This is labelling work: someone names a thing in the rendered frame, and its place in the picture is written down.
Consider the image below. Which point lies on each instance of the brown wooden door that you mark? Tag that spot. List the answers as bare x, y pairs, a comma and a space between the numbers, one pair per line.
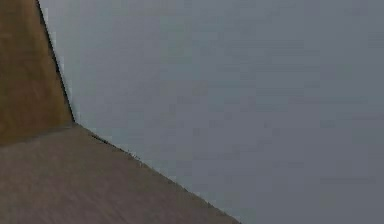
26, 73

